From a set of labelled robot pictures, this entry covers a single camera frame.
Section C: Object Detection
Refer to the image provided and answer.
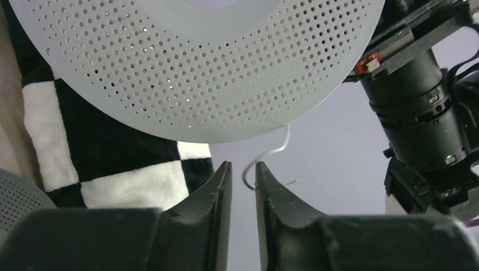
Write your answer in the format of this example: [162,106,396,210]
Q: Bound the black white checkered pillow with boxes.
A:
[1,1,214,210]

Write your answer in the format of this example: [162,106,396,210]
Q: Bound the grey cable spool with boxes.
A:
[10,1,385,143]

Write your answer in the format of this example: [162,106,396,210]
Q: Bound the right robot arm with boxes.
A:
[346,1,478,224]

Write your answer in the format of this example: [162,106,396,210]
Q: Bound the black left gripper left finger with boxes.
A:
[1,161,232,270]

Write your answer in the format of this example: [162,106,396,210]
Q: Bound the black cable spool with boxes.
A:
[1,169,56,244]

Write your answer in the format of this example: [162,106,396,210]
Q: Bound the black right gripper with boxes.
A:
[345,1,478,82]

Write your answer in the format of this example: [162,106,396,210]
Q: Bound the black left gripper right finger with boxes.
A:
[255,162,478,270]

